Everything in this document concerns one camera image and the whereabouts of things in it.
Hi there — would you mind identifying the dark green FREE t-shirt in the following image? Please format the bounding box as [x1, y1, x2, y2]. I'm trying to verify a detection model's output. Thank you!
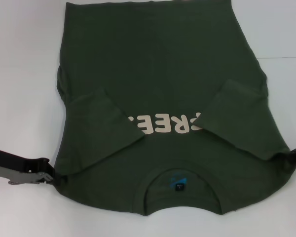
[50, 1, 296, 218]

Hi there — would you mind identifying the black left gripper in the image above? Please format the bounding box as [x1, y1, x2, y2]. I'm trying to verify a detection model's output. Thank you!
[0, 148, 63, 189]

